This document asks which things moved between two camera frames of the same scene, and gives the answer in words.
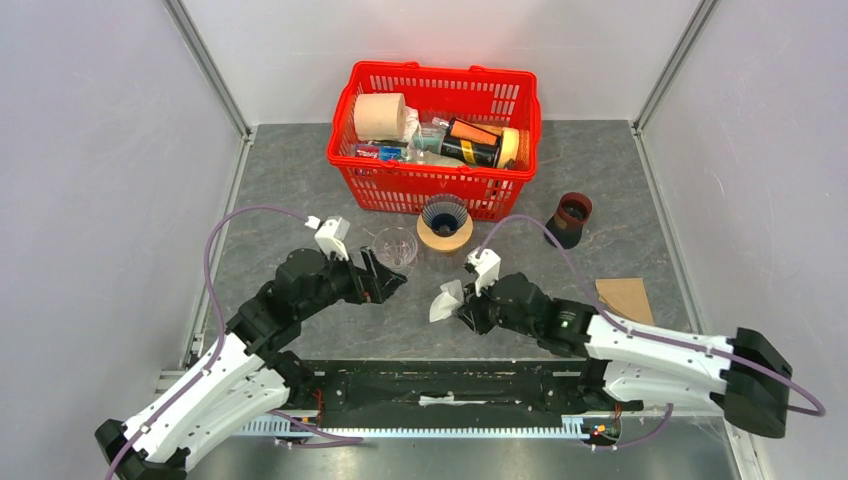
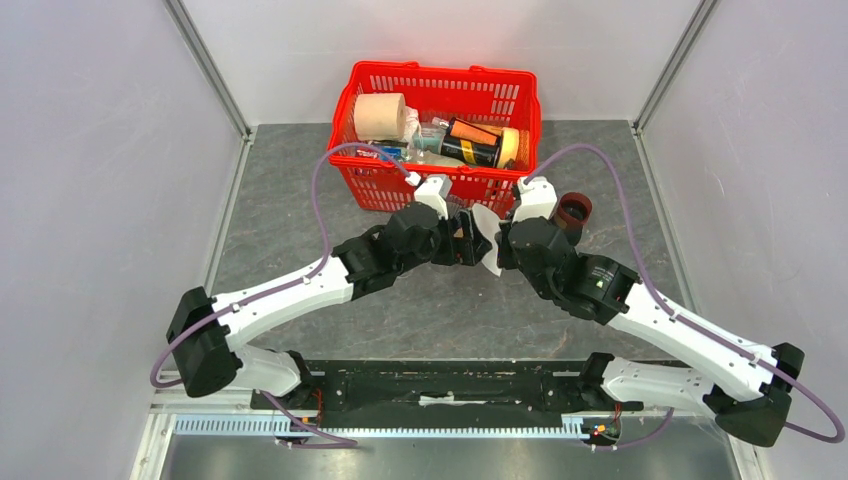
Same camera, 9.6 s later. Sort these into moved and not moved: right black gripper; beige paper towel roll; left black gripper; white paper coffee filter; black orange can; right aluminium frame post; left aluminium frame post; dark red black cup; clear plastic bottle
Moved: white paper coffee filter; right black gripper; left black gripper
Not moved: dark red black cup; clear plastic bottle; beige paper towel roll; left aluminium frame post; black orange can; right aluminium frame post
